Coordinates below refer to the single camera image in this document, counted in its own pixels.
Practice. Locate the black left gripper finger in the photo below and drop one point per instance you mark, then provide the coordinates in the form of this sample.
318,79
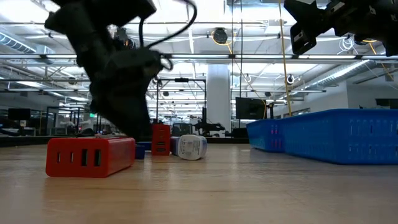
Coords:
124,121

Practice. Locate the royal blue charger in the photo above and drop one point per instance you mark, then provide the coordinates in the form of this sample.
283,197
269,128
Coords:
146,145

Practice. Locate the dark blue charger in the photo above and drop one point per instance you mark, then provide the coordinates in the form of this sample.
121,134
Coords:
140,152

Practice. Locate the small red usb charger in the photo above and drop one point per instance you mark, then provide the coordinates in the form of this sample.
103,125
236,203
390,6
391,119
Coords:
161,140

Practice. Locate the red four-port charger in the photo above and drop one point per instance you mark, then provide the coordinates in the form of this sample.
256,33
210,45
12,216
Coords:
90,157

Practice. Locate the small blue white plug adapter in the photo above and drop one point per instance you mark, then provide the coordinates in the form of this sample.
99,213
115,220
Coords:
191,147

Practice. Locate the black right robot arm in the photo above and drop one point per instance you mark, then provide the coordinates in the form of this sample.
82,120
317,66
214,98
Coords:
373,18

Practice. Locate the black background robot arm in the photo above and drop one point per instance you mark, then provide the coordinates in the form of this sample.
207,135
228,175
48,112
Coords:
206,127

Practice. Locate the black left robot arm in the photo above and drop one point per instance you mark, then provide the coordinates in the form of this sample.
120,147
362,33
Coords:
81,28

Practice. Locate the dark office chair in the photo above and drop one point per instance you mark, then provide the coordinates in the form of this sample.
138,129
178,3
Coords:
182,129

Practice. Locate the white building column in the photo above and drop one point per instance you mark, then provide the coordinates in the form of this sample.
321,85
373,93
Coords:
219,93

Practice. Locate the small black monitor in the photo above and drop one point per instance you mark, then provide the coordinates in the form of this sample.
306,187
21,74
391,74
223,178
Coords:
18,114

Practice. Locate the blue plastic basket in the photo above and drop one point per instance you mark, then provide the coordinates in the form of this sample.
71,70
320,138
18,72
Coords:
342,137
267,135

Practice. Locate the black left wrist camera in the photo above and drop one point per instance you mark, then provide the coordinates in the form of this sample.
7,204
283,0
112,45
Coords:
144,70

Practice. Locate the black background rig frame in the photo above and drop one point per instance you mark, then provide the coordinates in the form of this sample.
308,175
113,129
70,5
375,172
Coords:
181,80

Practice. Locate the silver ventilation duct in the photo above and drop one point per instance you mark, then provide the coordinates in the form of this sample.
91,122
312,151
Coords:
342,73

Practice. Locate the black aluminium table frame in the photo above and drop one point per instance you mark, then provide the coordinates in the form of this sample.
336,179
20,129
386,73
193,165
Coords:
217,140

